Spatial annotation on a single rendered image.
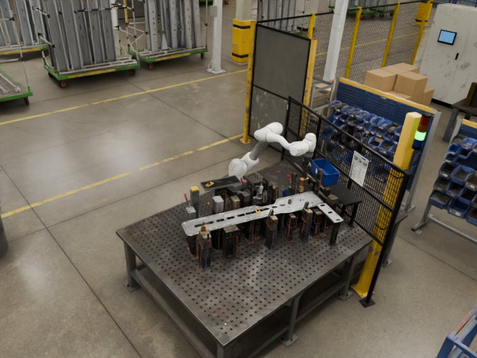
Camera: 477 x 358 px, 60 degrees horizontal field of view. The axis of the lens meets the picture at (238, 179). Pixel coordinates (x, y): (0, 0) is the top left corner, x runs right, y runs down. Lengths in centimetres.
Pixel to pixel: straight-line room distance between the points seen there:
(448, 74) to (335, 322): 706
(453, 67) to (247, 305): 788
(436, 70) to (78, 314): 861
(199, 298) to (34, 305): 183
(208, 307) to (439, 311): 251
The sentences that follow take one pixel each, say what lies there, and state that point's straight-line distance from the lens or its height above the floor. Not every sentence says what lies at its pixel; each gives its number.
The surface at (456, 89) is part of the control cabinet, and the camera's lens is 1018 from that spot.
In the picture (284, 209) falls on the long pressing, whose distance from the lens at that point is 384.
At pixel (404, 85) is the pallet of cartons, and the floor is 89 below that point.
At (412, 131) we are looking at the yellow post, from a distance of 361.
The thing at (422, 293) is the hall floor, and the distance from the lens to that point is 492.
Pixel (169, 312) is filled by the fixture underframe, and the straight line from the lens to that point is 393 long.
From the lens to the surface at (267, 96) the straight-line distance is 652.
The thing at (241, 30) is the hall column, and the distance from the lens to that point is 1127.
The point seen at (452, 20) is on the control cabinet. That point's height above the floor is 176.
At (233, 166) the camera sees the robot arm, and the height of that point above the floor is 103.
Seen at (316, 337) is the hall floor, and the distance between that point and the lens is 416.
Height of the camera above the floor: 323
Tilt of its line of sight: 32 degrees down
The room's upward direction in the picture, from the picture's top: 4 degrees clockwise
